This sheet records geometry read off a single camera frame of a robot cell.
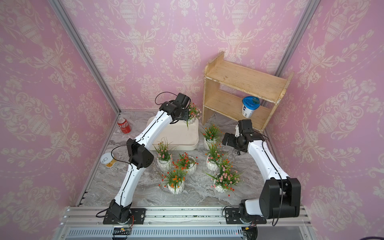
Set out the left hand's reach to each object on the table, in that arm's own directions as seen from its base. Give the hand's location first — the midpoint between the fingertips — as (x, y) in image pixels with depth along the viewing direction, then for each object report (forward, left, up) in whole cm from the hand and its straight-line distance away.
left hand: (183, 115), depth 95 cm
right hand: (-18, -28, -3) cm, 34 cm away
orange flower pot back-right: (-11, -17, -5) cm, 21 cm away
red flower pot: (-30, -4, -5) cm, 31 cm away
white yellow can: (-24, +46, -13) cm, 53 cm away
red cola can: (-2, +40, -9) cm, 41 cm away
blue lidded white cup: (-4, -37, +14) cm, 40 cm away
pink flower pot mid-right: (-27, -18, -5) cm, 33 cm away
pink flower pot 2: (-27, +9, -3) cm, 29 cm away
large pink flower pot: (-39, -23, -4) cm, 46 cm away
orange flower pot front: (-40, +2, -4) cm, 41 cm away
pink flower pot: (-5, -7, +8) cm, 11 cm away
